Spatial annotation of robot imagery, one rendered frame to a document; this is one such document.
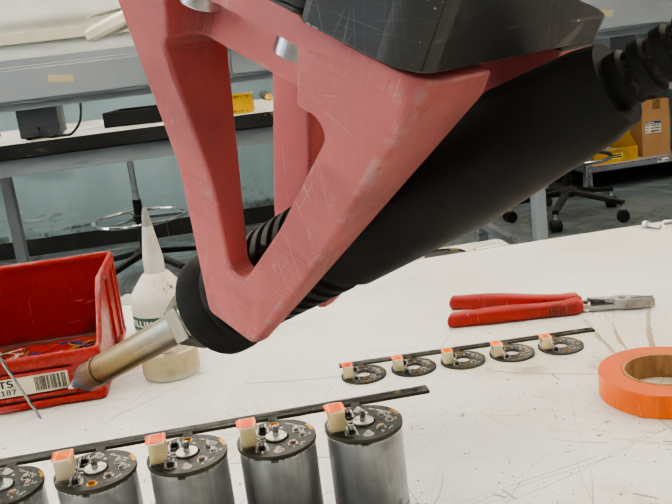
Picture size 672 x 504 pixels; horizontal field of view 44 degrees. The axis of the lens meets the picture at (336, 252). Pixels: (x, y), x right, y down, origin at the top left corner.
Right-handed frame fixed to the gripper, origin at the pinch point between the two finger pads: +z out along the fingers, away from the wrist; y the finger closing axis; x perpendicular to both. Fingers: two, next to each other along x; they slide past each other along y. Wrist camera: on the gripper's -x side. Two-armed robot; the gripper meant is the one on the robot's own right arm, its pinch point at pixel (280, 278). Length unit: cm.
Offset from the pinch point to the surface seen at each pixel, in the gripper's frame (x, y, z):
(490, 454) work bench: 2.7, -16.4, 13.5
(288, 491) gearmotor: 0.1, -3.7, 9.2
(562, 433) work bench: 4.5, -19.3, 12.5
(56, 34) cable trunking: -329, -260, 146
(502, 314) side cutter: -3.3, -31.4, 15.9
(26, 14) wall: -345, -253, 141
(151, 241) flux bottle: -19.9, -17.7, 16.1
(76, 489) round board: -4.4, 0.5, 10.2
